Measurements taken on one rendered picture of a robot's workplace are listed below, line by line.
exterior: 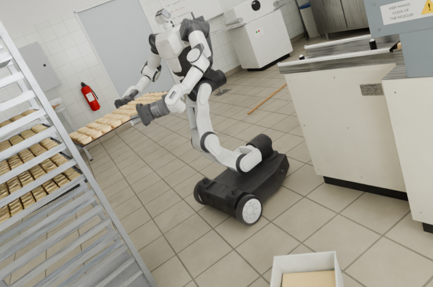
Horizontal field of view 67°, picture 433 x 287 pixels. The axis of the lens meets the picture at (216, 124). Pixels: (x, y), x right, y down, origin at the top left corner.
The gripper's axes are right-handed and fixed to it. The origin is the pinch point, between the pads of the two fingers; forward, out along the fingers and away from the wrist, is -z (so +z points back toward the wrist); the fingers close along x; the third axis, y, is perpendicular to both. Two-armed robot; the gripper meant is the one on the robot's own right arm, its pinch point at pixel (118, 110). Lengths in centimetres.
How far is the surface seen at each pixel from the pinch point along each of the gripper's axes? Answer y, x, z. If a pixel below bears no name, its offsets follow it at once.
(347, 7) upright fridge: 235, -46, 392
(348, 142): 127, -62, -10
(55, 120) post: 2, 18, -60
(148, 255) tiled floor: -22, -100, -18
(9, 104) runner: -9, 32, -67
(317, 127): 114, -53, 3
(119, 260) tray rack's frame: -30, -85, -35
